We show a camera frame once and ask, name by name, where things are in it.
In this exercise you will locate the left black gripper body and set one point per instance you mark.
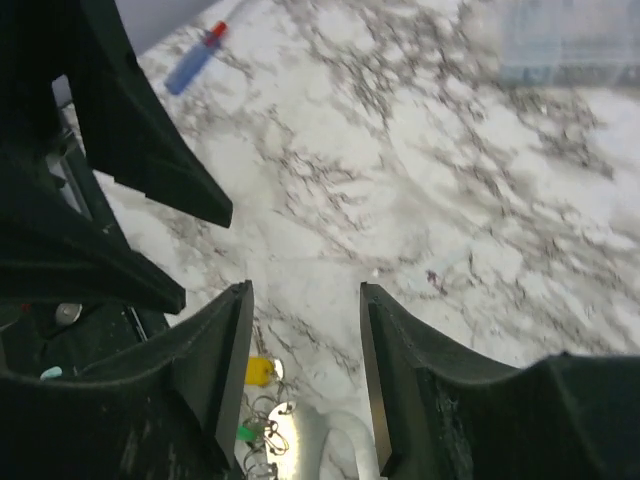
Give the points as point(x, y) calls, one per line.
point(60, 330)

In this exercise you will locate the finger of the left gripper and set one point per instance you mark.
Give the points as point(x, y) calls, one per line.
point(126, 131)
point(51, 252)

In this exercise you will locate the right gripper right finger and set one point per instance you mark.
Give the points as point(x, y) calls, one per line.
point(443, 411)

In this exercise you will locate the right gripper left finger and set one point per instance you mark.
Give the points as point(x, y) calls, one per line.
point(94, 402)

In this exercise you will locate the green tagged key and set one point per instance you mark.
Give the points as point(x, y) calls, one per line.
point(249, 433)

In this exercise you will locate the yellow tagged key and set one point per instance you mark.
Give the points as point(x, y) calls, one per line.
point(262, 371)

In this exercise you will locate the red blue screwdriver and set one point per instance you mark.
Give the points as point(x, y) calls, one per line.
point(193, 61)

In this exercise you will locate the clear plastic organizer box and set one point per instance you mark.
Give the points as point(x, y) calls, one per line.
point(569, 43)

